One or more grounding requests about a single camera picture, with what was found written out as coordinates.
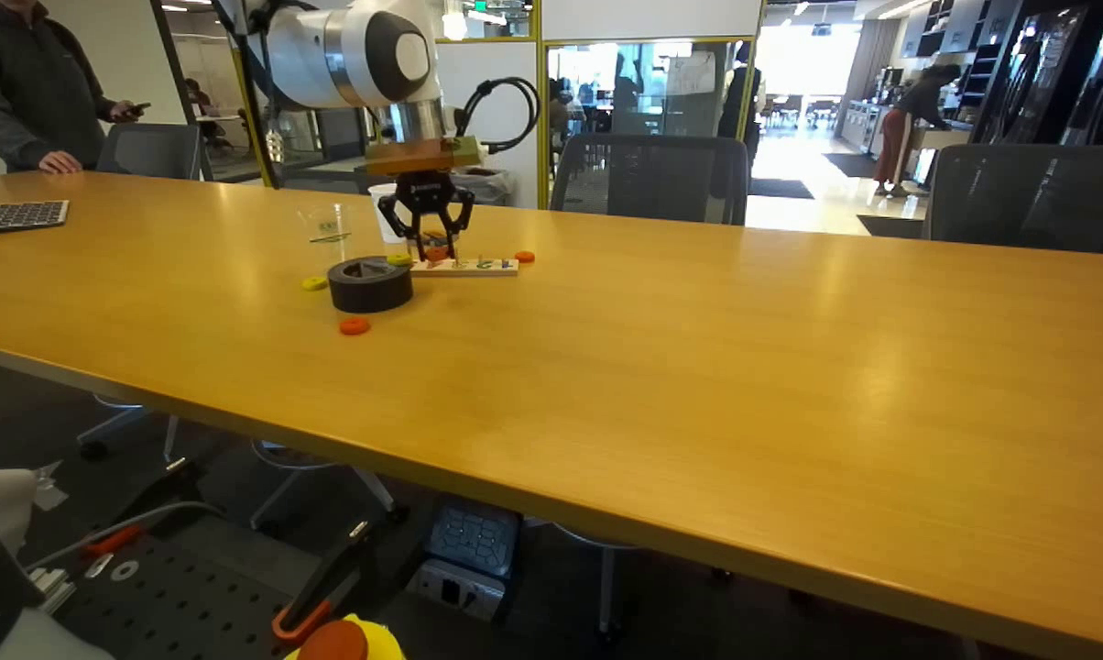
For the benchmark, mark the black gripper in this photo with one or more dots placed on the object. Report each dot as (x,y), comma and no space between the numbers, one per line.
(427,188)

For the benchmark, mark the round orange block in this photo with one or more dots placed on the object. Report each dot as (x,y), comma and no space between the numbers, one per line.
(524,257)
(433,256)
(353,329)

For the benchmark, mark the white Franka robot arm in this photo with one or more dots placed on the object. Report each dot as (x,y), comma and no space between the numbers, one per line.
(330,58)

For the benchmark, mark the round yellow block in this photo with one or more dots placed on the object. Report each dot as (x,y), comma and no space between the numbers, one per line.
(314,285)
(396,257)

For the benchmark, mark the wooden number peg board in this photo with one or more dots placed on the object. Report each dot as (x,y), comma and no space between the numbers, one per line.
(489,266)

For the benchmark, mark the grey office chair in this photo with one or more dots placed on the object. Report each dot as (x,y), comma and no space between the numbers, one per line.
(151,153)
(1030,197)
(655,179)

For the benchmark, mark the grey chair base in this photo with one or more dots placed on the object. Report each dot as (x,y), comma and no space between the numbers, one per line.
(123,432)
(318,482)

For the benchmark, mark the grey box under table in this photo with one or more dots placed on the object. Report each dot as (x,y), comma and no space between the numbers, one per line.
(471,553)

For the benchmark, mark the black orange clamp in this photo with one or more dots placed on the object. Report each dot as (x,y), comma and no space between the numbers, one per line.
(325,582)

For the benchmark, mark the grey computer keyboard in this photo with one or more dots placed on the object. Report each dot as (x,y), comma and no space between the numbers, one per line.
(13,219)

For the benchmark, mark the person in dark jacket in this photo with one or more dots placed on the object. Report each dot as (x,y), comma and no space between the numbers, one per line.
(25,87)

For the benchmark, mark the yellow red emergency stop button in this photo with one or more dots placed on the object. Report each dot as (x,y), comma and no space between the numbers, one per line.
(353,645)

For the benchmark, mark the black perforated mounting board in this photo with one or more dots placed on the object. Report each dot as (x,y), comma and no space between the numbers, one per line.
(184,598)

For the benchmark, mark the distant person in red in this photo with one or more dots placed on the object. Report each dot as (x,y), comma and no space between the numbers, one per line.
(897,148)

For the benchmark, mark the black glass door refrigerator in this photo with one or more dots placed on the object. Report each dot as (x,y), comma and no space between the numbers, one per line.
(1064,74)

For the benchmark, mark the yellow framed partition wall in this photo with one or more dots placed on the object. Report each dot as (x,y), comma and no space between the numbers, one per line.
(501,115)

